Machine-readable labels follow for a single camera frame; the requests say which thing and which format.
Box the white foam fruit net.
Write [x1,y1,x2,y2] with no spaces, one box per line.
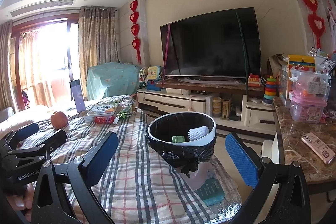
[188,126,210,141]

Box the green drink carton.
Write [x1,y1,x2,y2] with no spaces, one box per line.
[171,136,185,143]

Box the white black trash bin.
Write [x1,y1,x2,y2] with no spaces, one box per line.
[147,111,217,190]

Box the person's left hand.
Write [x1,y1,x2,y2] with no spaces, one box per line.
[6,184,34,222]

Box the marble side counter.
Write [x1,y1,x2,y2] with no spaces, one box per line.
[272,96,336,185]

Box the apple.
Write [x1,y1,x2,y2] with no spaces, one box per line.
[50,111,68,130]

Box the pink smartphone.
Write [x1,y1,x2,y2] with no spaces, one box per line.
[301,132,335,165]

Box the plaid blanket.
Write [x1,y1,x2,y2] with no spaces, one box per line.
[6,103,214,223]

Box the red small bottle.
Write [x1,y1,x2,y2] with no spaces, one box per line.
[94,116,119,124]

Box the purple water bottle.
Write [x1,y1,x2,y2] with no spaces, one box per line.
[70,80,86,113]

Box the children's book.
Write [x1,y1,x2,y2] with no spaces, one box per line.
[87,101,119,118]

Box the green snack wrapper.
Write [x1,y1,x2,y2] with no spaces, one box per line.
[117,105,135,119]

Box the white tv cabinet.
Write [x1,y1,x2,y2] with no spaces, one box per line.
[137,89,276,135]

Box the pink plastic storage box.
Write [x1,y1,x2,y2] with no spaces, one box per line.
[288,69,331,124]

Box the teal covered chair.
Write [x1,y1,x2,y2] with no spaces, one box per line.
[87,63,139,100]

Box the red toy phone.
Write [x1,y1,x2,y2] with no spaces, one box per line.
[248,73,262,88]

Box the toy telephone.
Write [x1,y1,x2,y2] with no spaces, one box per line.
[147,66,163,81]

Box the beige curtain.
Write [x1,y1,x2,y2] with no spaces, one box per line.
[78,6,119,97]

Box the black television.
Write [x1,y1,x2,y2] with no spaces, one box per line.
[160,7,261,79]

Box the right red heart decoration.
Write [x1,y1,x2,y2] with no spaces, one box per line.
[302,0,325,50]

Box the red heart hanging decoration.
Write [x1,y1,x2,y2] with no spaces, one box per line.
[129,0,142,64]

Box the rainbow stacking ring toy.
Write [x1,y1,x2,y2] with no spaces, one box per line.
[262,76,277,107]

